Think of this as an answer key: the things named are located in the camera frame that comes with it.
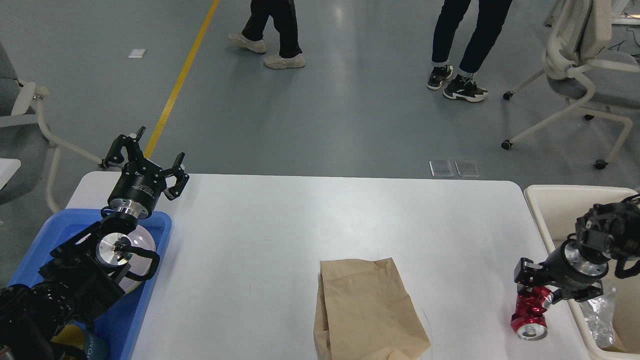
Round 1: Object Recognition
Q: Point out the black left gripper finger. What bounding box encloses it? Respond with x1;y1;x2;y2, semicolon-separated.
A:
99;126;151;173
161;152;190;201

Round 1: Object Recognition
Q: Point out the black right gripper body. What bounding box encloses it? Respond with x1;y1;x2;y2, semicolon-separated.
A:
542;239;610;290

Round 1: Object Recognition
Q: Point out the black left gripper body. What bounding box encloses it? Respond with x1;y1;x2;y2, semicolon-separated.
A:
107;160;173;220

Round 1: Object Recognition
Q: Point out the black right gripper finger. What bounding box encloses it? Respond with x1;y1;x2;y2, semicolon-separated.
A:
513;257;551;289
551;282;604;305

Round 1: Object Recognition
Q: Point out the crushed red can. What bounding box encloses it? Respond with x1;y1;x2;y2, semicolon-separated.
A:
510;286;554;341

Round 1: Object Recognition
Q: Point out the pink plate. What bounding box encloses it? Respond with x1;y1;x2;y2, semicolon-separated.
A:
118;224;156;294

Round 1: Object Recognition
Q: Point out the brown paper bag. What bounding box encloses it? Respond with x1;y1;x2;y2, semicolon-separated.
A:
313;258;432;360

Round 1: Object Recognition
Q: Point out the aluminium foil tray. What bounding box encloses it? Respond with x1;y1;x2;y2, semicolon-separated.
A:
579;279;617;349

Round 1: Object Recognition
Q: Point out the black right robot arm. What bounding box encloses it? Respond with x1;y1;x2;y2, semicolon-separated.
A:
514;194;640;305

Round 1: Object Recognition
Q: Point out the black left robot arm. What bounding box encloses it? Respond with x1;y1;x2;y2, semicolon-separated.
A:
0;127;190;360

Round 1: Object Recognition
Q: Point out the white plastic bin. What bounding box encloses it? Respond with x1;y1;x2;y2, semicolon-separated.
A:
524;185;640;360

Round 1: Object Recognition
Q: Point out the grey chair at left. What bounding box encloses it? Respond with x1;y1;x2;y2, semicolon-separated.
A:
0;47;102;213

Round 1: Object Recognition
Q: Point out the white table at left edge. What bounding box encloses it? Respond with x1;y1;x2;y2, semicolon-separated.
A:
0;158;22;190

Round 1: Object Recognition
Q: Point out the blue plastic tray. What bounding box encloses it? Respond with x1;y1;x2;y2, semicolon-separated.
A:
8;208;172;360

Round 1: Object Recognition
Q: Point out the person in black trousers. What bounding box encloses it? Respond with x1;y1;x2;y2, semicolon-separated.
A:
228;0;307;70

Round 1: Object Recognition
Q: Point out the white grey office chair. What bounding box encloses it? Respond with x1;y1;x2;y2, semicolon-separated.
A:
501;0;640;170

